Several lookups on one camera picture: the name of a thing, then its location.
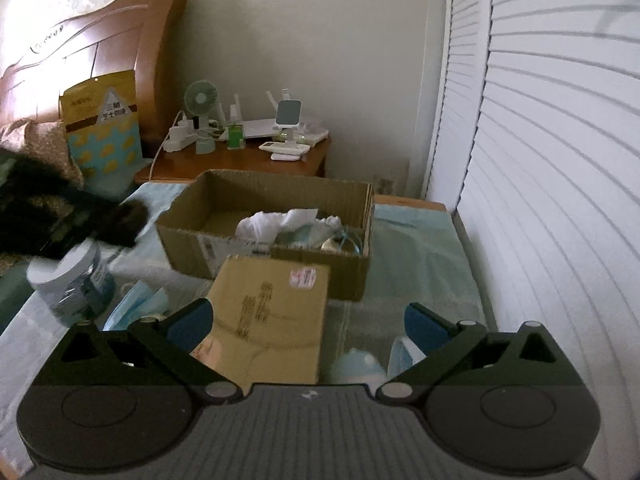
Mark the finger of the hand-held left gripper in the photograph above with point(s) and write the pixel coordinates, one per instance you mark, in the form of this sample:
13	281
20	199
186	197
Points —
125	225

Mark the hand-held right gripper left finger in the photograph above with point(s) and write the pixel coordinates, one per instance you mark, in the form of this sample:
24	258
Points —
192	322

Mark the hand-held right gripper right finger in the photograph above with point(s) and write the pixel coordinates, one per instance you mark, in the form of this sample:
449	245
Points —
425	322

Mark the pale blue face mask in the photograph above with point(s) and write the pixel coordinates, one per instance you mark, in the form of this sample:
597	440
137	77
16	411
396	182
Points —
402	355

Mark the floral pillow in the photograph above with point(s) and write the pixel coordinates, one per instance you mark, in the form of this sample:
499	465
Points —
40	145

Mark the white plastic jar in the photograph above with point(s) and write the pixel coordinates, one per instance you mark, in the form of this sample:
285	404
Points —
65	280

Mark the crumpled blue white mask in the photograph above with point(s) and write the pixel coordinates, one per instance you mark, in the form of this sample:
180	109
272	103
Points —
357	366

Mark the small closed cardboard box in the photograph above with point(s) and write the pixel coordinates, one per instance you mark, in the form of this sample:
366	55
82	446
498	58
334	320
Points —
280	320

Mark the yellow snack bag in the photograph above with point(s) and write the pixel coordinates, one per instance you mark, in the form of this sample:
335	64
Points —
102	130

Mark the white power strip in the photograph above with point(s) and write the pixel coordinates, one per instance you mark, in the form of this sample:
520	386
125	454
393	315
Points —
181	135

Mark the white plastic bag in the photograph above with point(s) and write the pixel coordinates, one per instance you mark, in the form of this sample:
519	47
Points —
265	225

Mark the blue face mask bundle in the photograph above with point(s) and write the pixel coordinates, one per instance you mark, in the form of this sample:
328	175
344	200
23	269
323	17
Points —
320	235

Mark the wooden nightstand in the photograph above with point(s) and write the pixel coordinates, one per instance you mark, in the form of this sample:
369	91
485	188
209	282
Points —
250	162

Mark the small green bottle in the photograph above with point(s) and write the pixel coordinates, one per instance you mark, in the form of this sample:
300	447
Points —
234	137

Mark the small green desk fan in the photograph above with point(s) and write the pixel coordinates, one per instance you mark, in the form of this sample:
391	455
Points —
201	97

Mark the white router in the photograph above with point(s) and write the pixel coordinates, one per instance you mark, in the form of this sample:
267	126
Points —
260	127

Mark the white remote control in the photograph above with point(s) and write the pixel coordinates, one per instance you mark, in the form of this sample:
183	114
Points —
280	147

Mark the wooden headboard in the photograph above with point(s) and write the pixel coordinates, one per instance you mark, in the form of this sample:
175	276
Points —
120	35

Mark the white phone stand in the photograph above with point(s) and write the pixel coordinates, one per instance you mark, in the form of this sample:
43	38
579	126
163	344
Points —
289	112

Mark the white louvered closet doors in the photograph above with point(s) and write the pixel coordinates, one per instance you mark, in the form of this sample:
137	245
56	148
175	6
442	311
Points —
550	160

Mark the wall outlet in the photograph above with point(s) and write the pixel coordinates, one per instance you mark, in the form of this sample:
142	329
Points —
384	183

